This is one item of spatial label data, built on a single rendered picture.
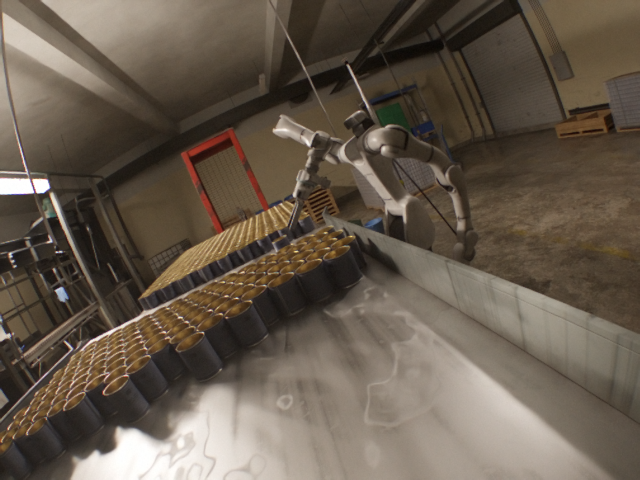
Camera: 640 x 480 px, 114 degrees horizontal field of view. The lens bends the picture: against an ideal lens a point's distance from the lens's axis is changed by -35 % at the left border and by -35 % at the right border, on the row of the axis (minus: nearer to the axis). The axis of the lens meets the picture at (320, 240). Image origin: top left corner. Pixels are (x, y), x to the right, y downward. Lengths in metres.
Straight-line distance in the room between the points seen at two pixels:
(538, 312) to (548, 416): 0.10
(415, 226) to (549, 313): 1.12
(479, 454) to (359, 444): 0.13
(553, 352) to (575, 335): 0.05
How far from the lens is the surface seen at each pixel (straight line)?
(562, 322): 0.32
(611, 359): 0.31
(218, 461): 0.46
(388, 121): 10.34
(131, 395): 0.69
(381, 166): 1.37
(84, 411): 0.78
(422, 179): 6.94
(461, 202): 1.36
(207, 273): 1.70
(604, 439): 0.32
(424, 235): 1.43
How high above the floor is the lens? 1.35
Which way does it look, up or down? 12 degrees down
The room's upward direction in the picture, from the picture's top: 25 degrees counter-clockwise
